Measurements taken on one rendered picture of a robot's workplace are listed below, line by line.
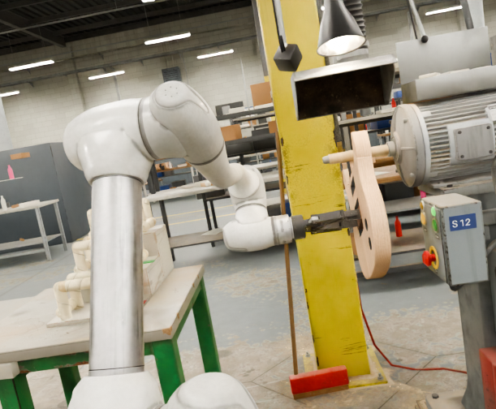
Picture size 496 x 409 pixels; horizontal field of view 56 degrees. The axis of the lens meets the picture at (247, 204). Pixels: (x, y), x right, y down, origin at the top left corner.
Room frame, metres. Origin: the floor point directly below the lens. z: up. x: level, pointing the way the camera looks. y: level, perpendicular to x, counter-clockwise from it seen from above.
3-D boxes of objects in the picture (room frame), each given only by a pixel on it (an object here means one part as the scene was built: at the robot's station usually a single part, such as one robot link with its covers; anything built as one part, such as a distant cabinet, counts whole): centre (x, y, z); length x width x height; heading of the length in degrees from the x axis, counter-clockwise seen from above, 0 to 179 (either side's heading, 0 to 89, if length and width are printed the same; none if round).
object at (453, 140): (1.41, -0.68, 1.25); 0.41 x 0.27 x 0.26; 86
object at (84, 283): (1.29, 0.49, 1.04); 0.20 x 0.03 x 0.03; 85
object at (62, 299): (1.30, 0.57, 0.99); 0.03 x 0.03 x 0.09
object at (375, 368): (2.45, -0.36, 0.02); 0.40 x 0.40 x 0.02; 86
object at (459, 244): (1.18, -0.57, 0.99); 0.24 x 0.21 x 0.26; 86
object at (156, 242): (1.64, 0.45, 1.02); 0.27 x 0.15 x 0.17; 86
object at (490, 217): (1.29, -0.67, 1.02); 0.13 x 0.04 x 0.04; 86
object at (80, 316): (1.34, 0.48, 0.94); 0.27 x 0.15 x 0.01; 86
